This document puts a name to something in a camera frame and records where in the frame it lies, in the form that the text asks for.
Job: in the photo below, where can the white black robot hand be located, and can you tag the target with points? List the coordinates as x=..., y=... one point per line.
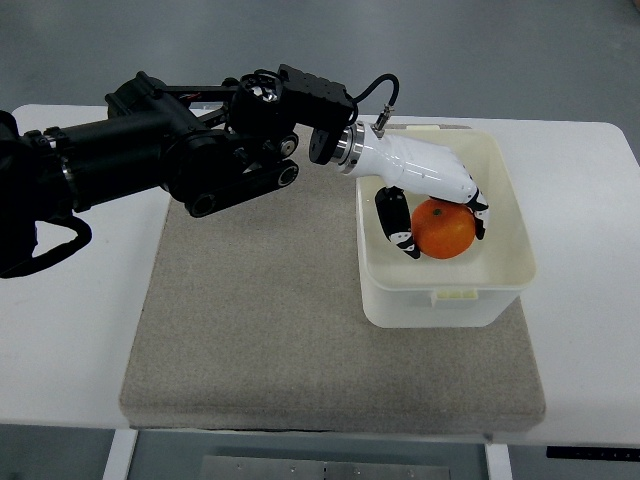
x=413, y=171

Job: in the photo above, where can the orange fruit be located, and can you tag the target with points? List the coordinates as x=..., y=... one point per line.
x=442, y=230

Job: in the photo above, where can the white plastic box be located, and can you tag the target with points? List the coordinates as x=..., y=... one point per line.
x=469, y=290

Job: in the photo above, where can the grey foam mat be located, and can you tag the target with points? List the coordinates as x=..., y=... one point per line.
x=254, y=320

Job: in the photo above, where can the white right table leg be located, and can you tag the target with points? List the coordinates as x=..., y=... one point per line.
x=498, y=462

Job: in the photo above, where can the white table leg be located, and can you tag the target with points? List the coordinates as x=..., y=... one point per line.
x=498, y=462
x=120, y=455

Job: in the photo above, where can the black table control panel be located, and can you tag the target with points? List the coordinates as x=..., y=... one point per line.
x=593, y=453

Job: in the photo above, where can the white left table leg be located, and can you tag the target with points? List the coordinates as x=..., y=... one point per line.
x=120, y=455

